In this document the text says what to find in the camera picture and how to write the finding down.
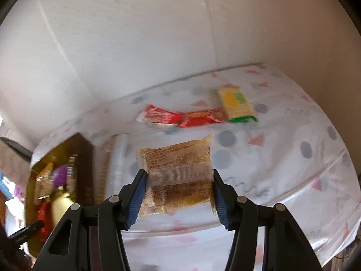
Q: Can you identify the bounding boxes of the white patterned tablecloth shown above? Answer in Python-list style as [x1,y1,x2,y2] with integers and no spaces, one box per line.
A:
[28,62,357,271]

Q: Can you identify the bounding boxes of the purple snack packet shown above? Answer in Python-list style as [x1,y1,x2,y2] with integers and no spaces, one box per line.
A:
[52,165,69,188]

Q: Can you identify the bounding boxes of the long gold and white packet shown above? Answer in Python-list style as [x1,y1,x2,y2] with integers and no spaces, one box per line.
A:
[94,133,130,204]

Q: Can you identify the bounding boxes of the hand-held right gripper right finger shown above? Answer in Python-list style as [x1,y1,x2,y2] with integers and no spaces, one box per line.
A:
[212,169,323,271]

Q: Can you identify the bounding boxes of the dark brown snack packet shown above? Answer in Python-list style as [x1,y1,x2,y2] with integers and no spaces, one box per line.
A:
[66,155,79,189]

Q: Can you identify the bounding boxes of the yellow and green cracker packet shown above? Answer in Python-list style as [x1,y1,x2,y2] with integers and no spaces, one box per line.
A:
[217,84,258,124]

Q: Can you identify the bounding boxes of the red and white snack packet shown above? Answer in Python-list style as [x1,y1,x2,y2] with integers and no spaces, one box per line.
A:
[137,104,184,129]

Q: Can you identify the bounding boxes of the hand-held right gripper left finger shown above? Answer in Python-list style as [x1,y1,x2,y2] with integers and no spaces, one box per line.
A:
[32,169,148,271]

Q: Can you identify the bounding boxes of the clear beige pastry packet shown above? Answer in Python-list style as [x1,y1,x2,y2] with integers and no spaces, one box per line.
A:
[139,134,218,218]

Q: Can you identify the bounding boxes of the red patterned snack bar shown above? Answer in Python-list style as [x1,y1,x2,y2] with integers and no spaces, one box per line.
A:
[180,108,227,128]

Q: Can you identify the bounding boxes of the large plain red packet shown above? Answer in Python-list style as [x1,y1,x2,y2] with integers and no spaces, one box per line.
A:
[37,202,53,242]

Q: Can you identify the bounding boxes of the gold tin box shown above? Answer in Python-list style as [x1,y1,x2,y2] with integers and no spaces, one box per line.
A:
[24,133,95,257]

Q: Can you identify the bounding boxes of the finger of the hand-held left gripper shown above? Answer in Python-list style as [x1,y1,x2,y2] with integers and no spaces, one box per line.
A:
[13,220,45,239]

